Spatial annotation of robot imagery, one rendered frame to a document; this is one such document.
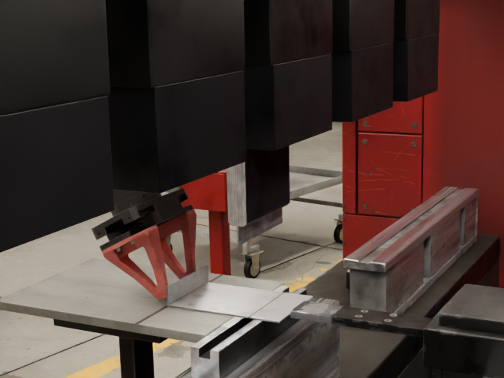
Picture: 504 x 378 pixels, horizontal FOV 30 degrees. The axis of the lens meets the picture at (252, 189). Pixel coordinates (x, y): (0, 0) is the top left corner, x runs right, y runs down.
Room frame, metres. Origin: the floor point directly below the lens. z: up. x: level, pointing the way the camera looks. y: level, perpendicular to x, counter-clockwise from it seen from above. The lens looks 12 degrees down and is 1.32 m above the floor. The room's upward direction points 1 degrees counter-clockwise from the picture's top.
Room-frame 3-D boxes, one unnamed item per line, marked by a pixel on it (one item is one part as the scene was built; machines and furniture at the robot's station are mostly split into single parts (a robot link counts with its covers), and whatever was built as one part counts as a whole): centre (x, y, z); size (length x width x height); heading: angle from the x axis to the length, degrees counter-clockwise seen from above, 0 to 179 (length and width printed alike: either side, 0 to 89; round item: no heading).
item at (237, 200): (0.93, -0.01, 1.13); 0.10 x 0.02 x 0.10; 153
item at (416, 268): (1.41, -0.26, 0.92); 0.50 x 0.06 x 0.10; 153
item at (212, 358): (0.91, 0.00, 0.99); 0.20 x 0.03 x 0.03; 153
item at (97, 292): (0.99, 0.12, 1.00); 0.26 x 0.18 x 0.01; 63
